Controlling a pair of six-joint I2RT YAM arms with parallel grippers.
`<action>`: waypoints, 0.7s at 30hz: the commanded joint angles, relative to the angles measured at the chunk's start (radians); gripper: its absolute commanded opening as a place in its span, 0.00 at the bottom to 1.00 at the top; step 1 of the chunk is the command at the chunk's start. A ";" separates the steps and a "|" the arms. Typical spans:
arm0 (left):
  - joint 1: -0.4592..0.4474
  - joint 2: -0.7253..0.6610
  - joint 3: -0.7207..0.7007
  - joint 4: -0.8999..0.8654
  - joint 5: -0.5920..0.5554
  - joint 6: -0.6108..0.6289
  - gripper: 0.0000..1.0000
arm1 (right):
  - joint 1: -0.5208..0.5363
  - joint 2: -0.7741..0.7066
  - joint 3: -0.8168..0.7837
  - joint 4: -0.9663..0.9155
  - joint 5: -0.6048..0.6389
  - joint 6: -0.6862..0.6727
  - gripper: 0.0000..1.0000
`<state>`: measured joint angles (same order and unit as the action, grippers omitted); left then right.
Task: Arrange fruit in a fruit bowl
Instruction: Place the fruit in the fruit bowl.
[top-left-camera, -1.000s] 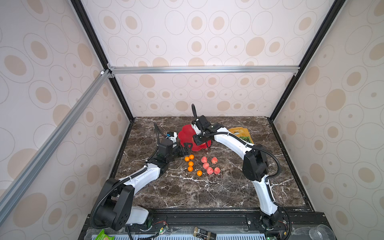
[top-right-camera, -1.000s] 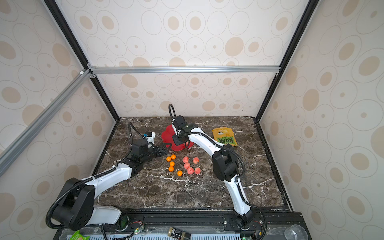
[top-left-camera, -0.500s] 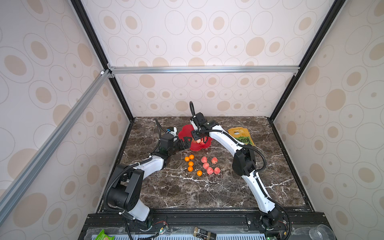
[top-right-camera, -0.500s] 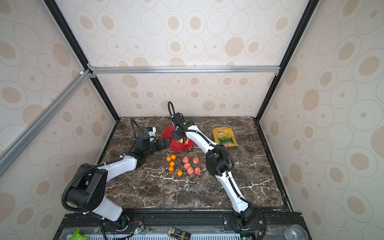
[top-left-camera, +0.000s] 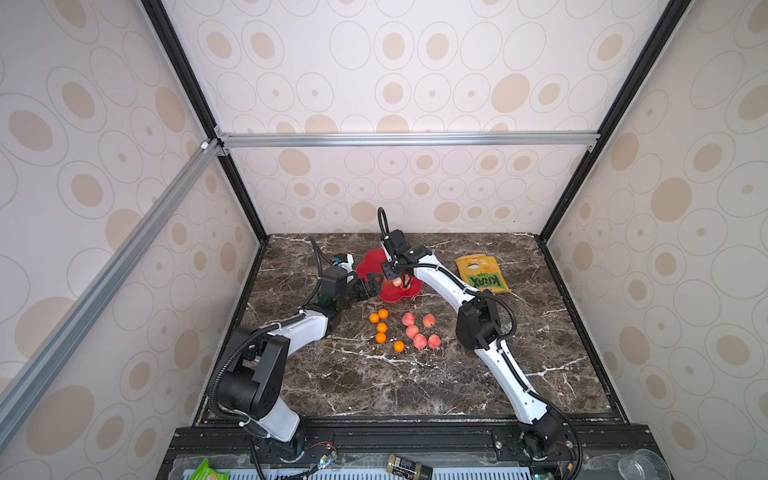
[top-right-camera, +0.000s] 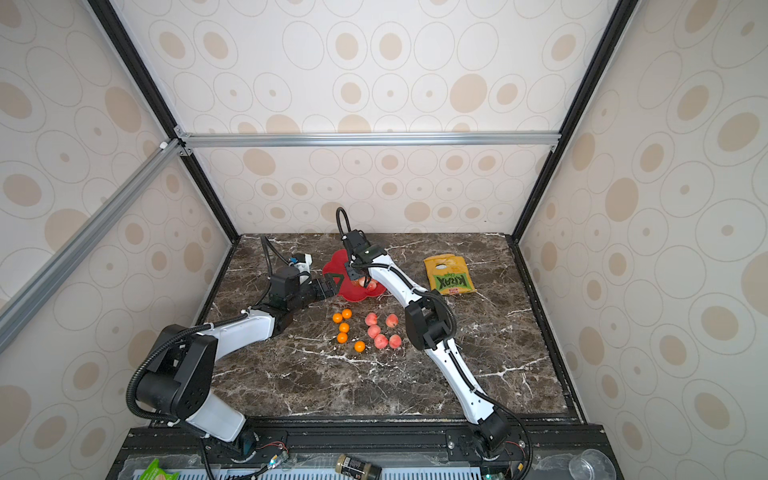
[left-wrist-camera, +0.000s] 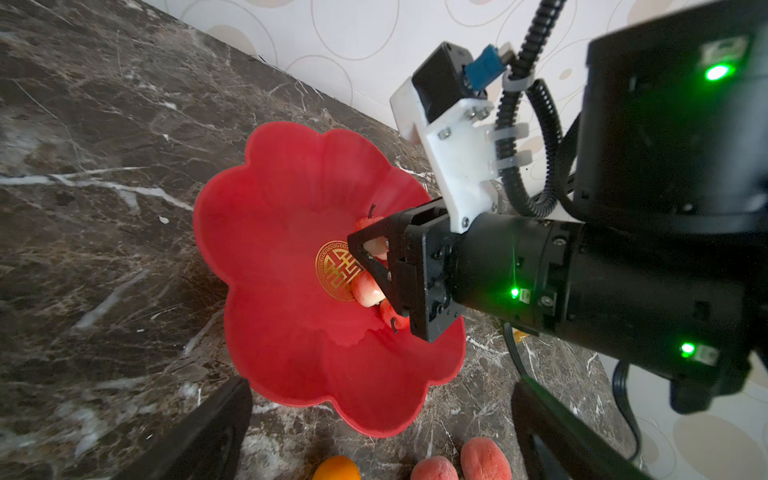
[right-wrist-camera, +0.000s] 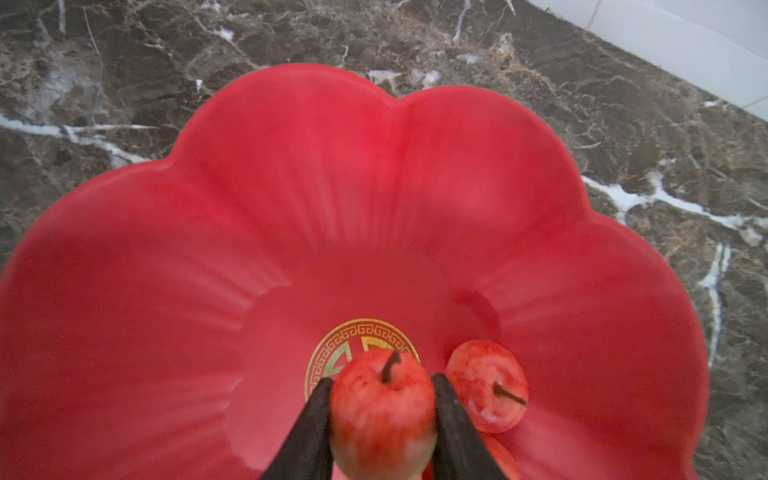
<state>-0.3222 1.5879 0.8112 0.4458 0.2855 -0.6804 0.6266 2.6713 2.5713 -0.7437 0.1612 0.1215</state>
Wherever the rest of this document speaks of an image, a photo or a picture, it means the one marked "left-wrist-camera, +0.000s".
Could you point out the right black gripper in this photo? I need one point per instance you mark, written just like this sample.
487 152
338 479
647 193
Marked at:
420 248

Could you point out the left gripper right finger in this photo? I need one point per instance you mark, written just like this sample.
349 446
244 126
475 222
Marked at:
555 444

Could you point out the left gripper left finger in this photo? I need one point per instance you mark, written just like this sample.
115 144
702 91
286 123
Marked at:
206 444

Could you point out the small red apple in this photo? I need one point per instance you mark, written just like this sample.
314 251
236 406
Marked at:
369 219
392 319
377 247

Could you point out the small pink peach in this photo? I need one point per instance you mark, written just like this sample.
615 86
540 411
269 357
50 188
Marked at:
366 291

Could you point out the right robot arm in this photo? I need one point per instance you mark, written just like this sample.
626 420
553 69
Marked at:
639 232

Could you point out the red flower-shaped fruit bowl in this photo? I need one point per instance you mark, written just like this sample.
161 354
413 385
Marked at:
275 231

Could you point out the pink peach right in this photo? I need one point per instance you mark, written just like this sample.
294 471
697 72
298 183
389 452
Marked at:
482 459

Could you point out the pink peach top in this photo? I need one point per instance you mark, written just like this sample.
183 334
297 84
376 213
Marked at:
434 468

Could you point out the orange top right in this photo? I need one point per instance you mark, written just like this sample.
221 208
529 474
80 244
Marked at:
337 468

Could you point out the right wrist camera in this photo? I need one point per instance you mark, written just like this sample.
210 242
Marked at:
443 107

